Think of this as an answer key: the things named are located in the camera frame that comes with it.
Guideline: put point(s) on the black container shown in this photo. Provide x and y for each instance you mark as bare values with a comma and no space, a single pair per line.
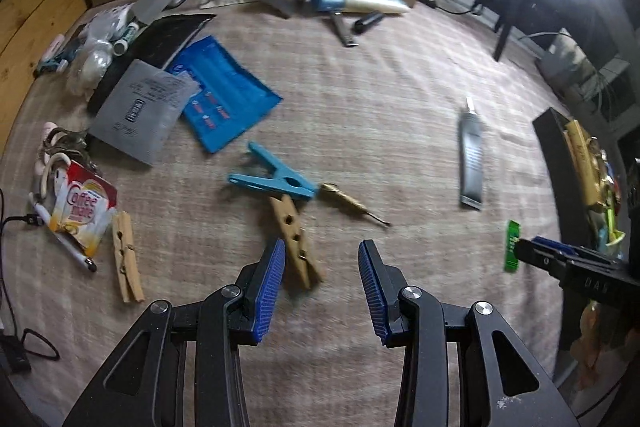
550,147

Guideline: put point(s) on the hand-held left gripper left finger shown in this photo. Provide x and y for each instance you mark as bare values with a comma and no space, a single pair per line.
267,287

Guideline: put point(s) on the white pen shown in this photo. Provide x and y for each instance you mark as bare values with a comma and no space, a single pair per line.
65,244

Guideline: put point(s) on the black adapter box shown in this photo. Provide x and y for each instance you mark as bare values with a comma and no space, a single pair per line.
14,352

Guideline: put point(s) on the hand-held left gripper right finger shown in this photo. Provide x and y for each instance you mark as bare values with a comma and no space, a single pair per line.
372,287

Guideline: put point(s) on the key bunch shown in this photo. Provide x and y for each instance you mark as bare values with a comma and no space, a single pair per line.
62,144

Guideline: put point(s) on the pink lip balm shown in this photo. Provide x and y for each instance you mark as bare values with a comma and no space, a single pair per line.
54,46

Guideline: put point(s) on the wooden clothespin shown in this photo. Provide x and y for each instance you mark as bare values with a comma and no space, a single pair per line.
292,232
125,257

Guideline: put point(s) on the grey foil packet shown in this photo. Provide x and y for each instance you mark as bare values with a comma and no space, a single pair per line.
135,117

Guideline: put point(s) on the green and white tube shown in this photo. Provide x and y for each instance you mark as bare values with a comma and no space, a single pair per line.
127,38

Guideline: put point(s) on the coffee creamer sachet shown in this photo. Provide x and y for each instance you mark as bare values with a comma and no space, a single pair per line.
82,207

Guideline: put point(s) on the black pouch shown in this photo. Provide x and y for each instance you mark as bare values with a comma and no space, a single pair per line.
160,37

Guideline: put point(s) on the small green packet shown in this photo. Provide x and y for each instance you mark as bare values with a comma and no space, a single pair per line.
511,252

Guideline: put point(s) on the small black stick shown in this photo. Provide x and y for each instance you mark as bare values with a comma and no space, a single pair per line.
367,22

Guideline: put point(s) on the wooden plank cabinet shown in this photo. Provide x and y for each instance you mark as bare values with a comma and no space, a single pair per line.
35,7

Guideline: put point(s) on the nail clipper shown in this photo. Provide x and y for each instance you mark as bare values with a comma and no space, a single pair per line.
342,32

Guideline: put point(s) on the blue clothespin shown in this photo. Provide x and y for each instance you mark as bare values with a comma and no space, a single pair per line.
50,67
285,182

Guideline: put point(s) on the gold snack packet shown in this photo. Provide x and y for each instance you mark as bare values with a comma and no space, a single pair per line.
582,157

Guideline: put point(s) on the brass pick tool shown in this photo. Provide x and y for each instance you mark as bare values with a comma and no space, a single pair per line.
335,193

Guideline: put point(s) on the clear plastic bag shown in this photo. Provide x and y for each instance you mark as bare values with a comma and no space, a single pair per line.
95,57

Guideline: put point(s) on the person's right hand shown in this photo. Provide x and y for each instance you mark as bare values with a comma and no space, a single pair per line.
592,352

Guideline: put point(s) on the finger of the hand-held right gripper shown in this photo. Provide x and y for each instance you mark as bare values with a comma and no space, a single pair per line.
537,258
552,245

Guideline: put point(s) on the white charger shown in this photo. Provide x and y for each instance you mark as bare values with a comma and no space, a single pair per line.
150,2

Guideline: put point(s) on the blue plastic packet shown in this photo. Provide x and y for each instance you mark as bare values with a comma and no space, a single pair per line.
235,87

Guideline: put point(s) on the grey glue tube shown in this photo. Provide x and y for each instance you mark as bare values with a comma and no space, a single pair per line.
472,157

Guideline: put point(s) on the yellow-green packet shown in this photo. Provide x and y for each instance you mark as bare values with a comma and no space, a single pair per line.
610,227

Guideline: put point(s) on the black light stand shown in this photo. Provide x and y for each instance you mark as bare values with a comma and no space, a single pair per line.
502,27

